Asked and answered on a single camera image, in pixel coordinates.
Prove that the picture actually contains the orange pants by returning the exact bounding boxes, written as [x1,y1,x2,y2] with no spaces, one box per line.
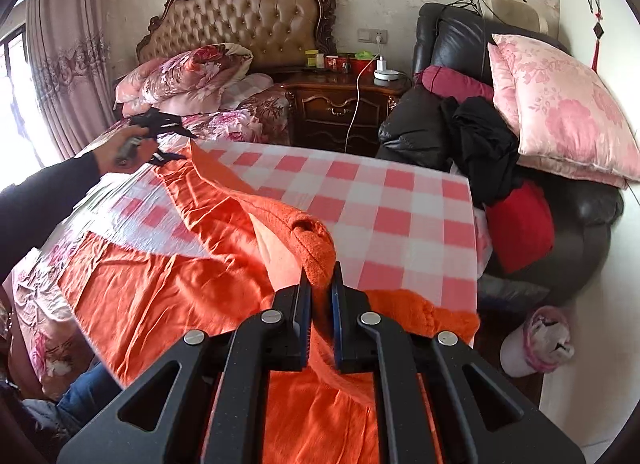
[60,144,480,463]

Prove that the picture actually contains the left forearm black sleeve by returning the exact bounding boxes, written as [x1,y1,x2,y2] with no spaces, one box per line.
[0,152,101,282]

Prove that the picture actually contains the person's left hand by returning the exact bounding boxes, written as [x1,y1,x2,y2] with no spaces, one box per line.
[92,126,158,176]

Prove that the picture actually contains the floral pink folded quilt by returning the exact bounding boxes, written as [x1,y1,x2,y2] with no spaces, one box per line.
[115,43,253,117]

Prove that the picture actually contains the pink patterned curtain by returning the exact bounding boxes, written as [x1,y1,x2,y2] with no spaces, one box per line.
[26,0,114,158]

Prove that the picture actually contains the red white checkered cover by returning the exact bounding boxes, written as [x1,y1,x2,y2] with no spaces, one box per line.
[67,141,478,311]

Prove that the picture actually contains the tufted beige carved headboard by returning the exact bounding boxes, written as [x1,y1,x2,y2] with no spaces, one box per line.
[137,0,337,72]

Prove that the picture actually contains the dark wooden nightstand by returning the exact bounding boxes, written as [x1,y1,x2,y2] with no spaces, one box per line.
[280,72,411,157]

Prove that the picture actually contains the white bin pink liner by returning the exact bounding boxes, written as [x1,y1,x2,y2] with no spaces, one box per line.
[500,306,575,378]

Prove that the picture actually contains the red garment on chair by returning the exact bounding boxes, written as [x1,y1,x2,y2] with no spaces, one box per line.
[486,180,555,274]

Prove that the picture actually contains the black garment on chair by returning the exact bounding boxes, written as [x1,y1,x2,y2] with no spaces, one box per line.
[438,96,523,208]

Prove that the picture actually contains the black leather armchair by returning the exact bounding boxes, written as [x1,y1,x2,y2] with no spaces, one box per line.
[378,3,624,313]

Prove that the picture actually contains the magenta garment on chair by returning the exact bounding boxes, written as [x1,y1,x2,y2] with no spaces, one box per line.
[416,65,494,103]

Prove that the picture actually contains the pink floral cushion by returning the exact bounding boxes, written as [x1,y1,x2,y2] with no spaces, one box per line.
[487,34,639,189]

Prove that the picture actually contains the red Chinese knot ornament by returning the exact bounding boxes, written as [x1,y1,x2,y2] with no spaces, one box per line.
[588,0,604,72]

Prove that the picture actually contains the white charging cable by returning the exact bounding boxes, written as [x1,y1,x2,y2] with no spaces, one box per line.
[342,41,386,154]

